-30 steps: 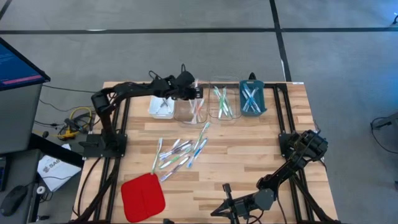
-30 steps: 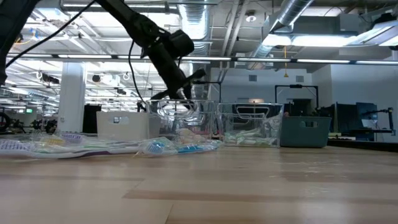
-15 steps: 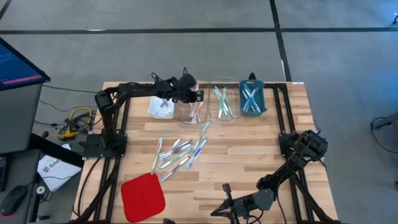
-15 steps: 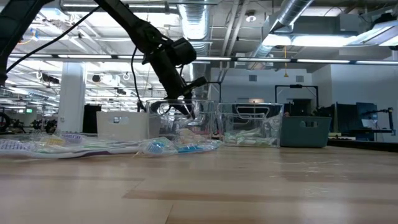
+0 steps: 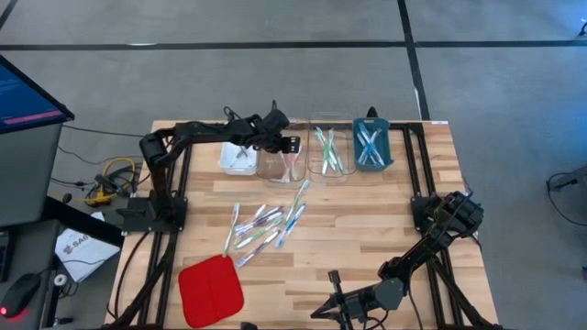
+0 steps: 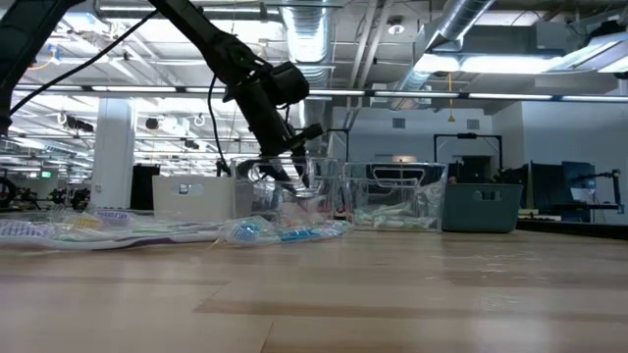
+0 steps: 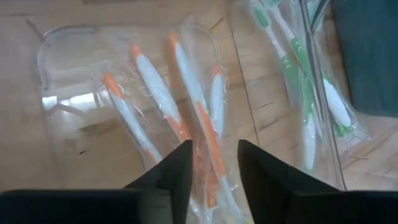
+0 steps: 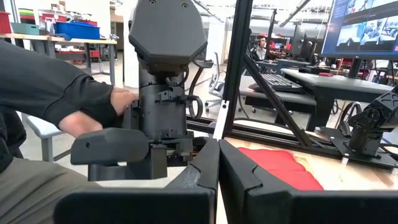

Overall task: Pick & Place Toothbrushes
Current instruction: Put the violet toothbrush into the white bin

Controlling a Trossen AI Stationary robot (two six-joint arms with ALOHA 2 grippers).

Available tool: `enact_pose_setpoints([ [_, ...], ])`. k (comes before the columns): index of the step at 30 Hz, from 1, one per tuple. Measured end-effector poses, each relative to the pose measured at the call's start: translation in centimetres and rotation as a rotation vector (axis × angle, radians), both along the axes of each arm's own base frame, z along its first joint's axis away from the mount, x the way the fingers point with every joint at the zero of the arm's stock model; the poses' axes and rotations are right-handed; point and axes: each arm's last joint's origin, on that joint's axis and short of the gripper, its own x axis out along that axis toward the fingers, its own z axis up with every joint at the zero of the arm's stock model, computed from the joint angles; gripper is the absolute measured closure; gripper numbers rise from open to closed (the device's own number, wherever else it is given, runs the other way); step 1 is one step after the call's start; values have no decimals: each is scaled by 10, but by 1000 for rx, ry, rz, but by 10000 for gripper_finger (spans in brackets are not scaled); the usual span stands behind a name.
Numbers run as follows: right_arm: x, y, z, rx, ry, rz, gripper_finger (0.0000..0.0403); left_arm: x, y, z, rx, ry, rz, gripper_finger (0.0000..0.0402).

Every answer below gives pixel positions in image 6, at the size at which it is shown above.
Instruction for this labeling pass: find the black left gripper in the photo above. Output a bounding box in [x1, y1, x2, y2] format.
[234, 80, 325, 192]

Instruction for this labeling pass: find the orange toothbrush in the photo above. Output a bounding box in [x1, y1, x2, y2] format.
[280, 200, 336, 227]

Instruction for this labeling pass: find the blue toothbrush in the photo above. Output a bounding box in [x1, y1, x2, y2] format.
[278, 221, 352, 244]
[221, 217, 282, 247]

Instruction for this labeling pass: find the green toothbrush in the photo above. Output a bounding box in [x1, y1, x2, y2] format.
[385, 218, 439, 231]
[122, 223, 223, 236]
[353, 203, 418, 221]

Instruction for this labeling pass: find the purple toothbrush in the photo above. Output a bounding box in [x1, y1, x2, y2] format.
[95, 209, 134, 227]
[0, 219, 223, 252]

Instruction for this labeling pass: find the clear plastic bin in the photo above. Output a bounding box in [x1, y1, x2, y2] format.
[228, 157, 344, 227]
[340, 161, 448, 232]

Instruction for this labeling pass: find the white plastic bin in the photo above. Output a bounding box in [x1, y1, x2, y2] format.
[151, 175, 254, 222]

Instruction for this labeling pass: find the black cabinet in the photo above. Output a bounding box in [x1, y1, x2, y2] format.
[131, 164, 161, 212]

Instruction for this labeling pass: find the long LED light bar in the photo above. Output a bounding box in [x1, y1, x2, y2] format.
[12, 83, 628, 102]

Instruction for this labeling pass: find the teal plastic bin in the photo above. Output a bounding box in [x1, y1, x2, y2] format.
[440, 182, 523, 233]

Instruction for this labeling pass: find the ceiling light panel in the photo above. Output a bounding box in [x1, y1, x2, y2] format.
[414, 52, 565, 75]

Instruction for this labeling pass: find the grey ceiling pipe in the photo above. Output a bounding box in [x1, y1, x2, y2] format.
[95, 0, 284, 24]

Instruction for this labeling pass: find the black workbench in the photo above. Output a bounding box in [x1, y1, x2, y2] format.
[0, 205, 124, 217]

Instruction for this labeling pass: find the silver spiral air duct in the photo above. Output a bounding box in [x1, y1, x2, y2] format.
[392, 0, 497, 94]
[280, 0, 340, 161]

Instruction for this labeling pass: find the yellow hanging cord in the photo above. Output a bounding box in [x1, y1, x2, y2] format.
[445, 73, 456, 124]

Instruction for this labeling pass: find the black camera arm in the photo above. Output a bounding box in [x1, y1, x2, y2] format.
[568, 169, 623, 197]

